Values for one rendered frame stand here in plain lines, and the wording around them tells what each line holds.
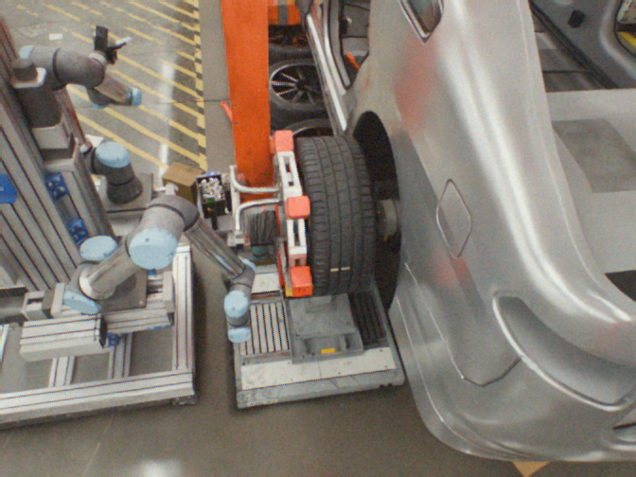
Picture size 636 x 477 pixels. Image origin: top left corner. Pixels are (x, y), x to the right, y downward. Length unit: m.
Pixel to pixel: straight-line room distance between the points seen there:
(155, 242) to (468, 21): 0.99
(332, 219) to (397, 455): 1.25
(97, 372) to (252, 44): 1.59
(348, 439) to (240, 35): 1.82
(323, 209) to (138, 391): 1.21
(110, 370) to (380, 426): 1.29
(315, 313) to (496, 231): 1.53
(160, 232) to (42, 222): 0.65
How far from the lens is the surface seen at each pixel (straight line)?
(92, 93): 2.29
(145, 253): 1.38
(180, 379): 2.36
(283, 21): 4.11
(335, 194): 1.73
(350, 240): 1.75
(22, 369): 2.64
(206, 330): 2.72
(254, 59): 2.00
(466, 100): 1.27
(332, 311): 2.50
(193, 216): 1.49
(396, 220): 2.01
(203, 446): 2.48
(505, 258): 1.07
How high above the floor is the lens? 2.34
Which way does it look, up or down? 50 degrees down
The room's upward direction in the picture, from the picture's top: 5 degrees clockwise
